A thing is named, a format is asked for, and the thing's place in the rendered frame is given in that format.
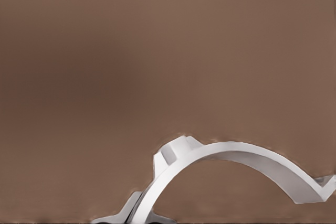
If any white drainage pipe clamp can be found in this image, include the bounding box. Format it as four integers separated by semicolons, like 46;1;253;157
91;135;336;224

